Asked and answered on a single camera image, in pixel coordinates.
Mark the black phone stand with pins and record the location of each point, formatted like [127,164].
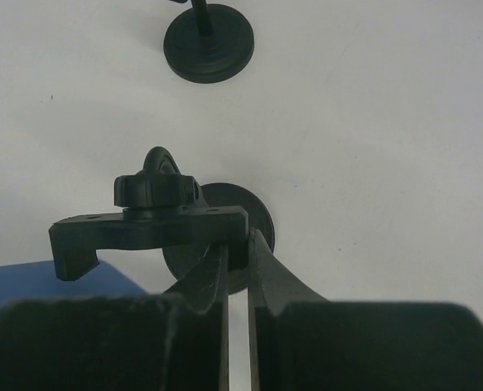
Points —
[209,43]
[163,208]

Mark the blue-edged black smartphone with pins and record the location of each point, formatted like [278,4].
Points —
[37,280]

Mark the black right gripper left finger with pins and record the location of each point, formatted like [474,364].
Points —
[176,340]

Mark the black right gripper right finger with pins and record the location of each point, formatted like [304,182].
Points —
[301,341]

